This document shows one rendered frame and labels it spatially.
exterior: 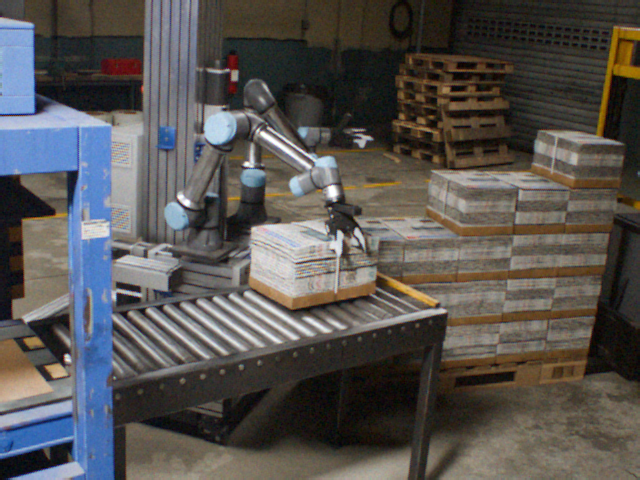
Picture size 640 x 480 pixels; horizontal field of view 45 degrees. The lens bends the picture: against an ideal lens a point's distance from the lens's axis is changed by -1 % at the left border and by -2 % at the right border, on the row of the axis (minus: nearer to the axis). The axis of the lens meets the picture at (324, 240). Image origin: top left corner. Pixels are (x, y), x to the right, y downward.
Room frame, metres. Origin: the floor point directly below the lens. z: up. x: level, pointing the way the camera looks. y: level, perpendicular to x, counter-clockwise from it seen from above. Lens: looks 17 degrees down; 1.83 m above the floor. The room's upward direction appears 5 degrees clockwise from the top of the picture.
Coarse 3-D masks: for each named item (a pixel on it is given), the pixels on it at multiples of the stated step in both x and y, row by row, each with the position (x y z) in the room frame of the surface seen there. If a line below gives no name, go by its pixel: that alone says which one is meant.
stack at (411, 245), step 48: (384, 240) 3.45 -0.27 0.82; (432, 240) 3.53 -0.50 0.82; (480, 240) 3.63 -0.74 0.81; (528, 240) 3.72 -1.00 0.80; (384, 288) 3.46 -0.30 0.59; (432, 288) 3.54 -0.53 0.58; (480, 288) 3.63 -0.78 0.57; (528, 288) 3.74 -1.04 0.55; (480, 336) 3.65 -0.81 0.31; (528, 336) 3.75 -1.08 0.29; (384, 384) 3.62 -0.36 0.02; (480, 384) 3.69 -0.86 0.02; (528, 384) 3.76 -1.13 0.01
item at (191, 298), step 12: (228, 288) 2.74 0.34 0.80; (240, 288) 2.75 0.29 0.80; (252, 288) 2.76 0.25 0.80; (156, 300) 2.56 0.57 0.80; (168, 300) 2.57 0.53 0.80; (180, 300) 2.58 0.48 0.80; (192, 300) 2.60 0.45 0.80; (120, 312) 2.44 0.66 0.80; (36, 324) 2.28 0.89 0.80; (48, 324) 2.29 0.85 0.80; (48, 336) 2.29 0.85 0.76; (48, 348) 2.29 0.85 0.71; (60, 348) 2.31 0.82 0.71
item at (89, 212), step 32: (96, 128) 1.67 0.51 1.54; (96, 160) 1.67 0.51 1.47; (96, 192) 1.67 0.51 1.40; (96, 224) 1.67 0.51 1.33; (96, 256) 1.67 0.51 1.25; (96, 288) 1.67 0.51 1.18; (96, 320) 1.67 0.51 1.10; (96, 352) 1.67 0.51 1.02; (96, 384) 1.67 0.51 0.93; (96, 416) 1.67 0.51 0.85; (96, 448) 1.67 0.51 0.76
